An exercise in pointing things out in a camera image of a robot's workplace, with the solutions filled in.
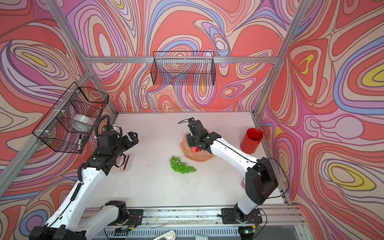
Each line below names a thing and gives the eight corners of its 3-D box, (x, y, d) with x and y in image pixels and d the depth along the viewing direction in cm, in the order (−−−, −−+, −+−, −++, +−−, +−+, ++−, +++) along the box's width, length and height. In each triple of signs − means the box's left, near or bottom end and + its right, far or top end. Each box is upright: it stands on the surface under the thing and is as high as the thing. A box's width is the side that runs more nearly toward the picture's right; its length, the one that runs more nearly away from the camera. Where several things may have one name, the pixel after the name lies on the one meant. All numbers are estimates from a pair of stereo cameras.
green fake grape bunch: (167, 165, 92) (166, 162, 88) (174, 158, 96) (173, 154, 92) (189, 180, 86) (189, 177, 83) (195, 171, 90) (195, 168, 86)
